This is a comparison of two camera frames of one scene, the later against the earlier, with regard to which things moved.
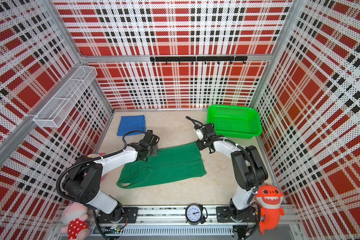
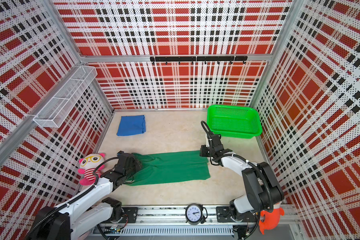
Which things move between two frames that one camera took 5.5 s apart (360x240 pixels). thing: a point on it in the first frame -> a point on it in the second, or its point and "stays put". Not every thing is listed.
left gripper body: x=153 y=150 -> x=136 y=166
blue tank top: x=134 y=124 stays put
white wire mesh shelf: x=55 y=113 stays put
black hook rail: x=200 y=59 stays put
